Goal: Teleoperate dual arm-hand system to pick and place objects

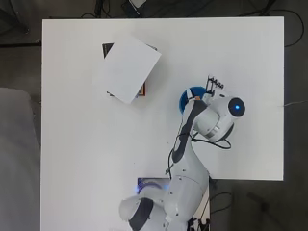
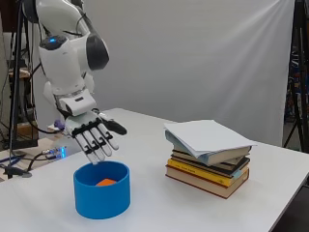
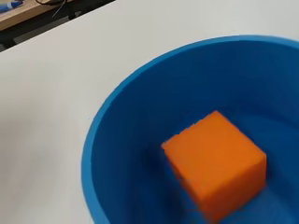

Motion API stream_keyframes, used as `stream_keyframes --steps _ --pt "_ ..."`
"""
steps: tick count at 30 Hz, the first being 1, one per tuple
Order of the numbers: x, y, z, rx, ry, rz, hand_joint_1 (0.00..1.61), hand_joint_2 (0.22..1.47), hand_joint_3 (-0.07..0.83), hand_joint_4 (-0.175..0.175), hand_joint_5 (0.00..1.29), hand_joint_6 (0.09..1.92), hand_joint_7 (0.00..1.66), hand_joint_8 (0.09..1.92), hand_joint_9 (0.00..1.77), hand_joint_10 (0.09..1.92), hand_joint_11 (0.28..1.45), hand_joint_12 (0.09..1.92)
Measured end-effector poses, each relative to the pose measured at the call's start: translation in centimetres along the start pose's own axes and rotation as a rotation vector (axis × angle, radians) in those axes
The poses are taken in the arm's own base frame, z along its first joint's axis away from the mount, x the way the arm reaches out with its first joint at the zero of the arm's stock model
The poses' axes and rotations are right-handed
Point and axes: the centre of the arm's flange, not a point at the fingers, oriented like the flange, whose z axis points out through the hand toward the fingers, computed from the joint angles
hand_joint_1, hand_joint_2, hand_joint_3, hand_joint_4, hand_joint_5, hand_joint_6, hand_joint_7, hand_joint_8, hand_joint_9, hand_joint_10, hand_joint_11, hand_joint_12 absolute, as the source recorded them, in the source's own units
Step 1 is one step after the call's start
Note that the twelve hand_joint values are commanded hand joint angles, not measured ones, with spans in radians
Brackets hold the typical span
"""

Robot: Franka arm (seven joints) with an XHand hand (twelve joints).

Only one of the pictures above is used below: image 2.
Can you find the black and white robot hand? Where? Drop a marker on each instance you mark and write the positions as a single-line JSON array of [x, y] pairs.
[[87, 129]]

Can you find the orange cube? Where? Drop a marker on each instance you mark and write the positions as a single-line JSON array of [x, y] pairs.
[[105, 182]]

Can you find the white seven-joint robot arm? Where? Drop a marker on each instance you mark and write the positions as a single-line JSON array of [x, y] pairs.
[[64, 64]]

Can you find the blue-lit electronics box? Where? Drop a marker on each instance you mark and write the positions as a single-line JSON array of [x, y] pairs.
[[56, 152]]

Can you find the blue round tub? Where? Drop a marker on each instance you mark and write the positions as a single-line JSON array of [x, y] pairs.
[[103, 201]]

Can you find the black metal stand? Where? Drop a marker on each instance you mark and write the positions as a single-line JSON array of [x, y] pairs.
[[15, 80]]

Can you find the white cover book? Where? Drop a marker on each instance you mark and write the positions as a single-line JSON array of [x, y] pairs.
[[206, 133]]

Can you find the yellow book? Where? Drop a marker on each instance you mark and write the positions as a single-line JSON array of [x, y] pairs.
[[206, 174]]

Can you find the white hanging sheet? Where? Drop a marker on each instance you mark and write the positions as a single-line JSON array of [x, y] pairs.
[[193, 58]]

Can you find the tan thick book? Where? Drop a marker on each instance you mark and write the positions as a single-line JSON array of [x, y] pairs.
[[209, 185]]

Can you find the pale thick book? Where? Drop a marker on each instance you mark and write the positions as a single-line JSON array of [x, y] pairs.
[[225, 156]]

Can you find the black book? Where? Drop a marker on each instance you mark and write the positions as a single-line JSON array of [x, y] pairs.
[[233, 167]]

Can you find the black tripod stand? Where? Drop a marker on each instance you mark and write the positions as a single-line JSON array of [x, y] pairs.
[[301, 80]]

